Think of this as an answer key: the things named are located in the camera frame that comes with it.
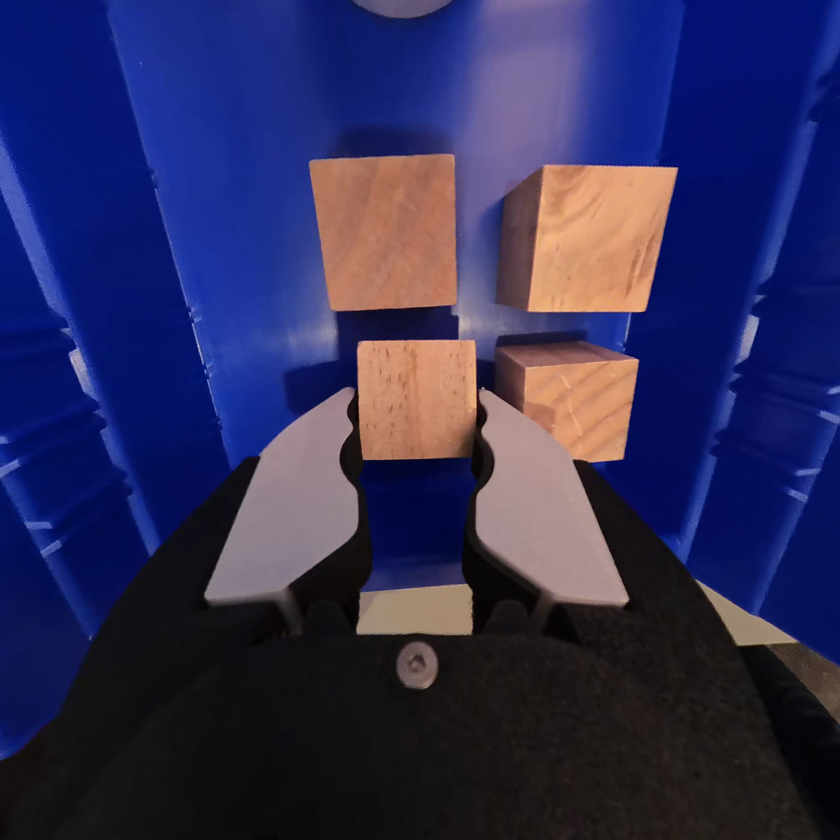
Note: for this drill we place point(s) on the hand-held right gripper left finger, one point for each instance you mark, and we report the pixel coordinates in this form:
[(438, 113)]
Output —
[(289, 525)]

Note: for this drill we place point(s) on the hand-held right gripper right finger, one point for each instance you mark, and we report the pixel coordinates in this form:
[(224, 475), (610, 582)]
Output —
[(544, 525)]

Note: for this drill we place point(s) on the wooden cube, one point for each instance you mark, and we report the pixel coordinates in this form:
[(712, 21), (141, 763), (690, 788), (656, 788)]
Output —
[(417, 400), (577, 407), (384, 233), (590, 236)]

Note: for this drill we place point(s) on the blue plastic bin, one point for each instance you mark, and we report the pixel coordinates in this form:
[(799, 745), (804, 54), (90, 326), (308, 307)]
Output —
[(197, 197)]

